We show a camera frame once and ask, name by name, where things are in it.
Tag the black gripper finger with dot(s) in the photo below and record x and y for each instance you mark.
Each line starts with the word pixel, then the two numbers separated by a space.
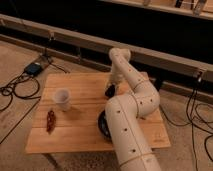
pixel 110 91

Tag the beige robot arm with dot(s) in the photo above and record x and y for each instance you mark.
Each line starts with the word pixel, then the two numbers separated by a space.
pixel 122 111

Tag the dark ceramic bowl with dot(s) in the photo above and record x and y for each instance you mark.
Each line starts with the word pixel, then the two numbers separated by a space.
pixel 103 127

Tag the translucent white cup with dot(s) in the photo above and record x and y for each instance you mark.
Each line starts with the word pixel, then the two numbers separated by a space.
pixel 62 97

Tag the wooden table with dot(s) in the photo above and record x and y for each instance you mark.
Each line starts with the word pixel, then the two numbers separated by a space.
pixel 76 130

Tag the dried red chili pepper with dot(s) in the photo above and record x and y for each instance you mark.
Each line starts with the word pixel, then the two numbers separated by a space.
pixel 51 120

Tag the black power adapter box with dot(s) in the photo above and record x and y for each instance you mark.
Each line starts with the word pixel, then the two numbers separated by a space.
pixel 33 69

